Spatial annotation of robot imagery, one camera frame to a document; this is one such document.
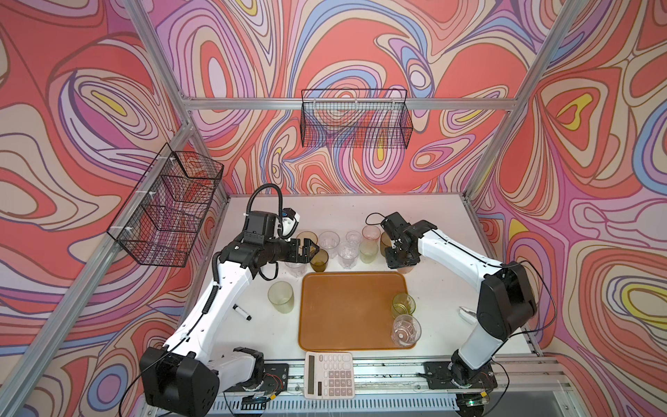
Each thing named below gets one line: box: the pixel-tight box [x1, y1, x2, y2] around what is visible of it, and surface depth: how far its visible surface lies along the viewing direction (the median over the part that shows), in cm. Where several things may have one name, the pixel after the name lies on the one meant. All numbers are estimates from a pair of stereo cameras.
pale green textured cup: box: [359, 238, 380, 265], surface depth 99 cm
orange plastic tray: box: [298, 271, 417, 351], surface depth 88 cm
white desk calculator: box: [303, 351, 356, 400], surface depth 74 cm
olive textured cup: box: [310, 248, 330, 273], surface depth 95 cm
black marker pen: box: [231, 303, 253, 321], surface depth 86 cm
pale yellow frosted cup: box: [267, 280, 295, 315], surface depth 82 cm
